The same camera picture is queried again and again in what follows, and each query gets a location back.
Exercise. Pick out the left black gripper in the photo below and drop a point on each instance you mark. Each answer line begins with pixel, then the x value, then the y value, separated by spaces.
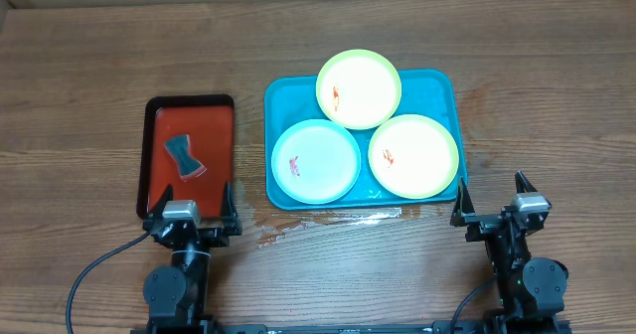
pixel 229 222

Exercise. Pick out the light blue plate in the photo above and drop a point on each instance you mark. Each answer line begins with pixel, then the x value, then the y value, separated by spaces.
pixel 316 162

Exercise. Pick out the teal plastic tray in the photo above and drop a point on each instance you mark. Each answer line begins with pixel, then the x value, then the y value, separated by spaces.
pixel 426 92

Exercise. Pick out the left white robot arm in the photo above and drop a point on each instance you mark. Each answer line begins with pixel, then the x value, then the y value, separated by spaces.
pixel 177 293

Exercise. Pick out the red black-rimmed tray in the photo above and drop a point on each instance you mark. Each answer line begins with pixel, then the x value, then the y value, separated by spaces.
pixel 209 120

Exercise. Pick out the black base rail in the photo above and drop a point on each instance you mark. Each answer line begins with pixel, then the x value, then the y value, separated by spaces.
pixel 436 327

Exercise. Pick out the yellow-green plate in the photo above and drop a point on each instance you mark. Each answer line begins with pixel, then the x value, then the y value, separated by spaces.
pixel 413 156
pixel 358 89

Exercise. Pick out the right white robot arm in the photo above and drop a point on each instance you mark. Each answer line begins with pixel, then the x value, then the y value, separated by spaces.
pixel 531 289

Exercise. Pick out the pink and black sponge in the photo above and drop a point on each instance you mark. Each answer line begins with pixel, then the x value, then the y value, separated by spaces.
pixel 179 149

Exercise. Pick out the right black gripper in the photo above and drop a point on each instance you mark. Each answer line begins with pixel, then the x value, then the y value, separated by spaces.
pixel 482 223

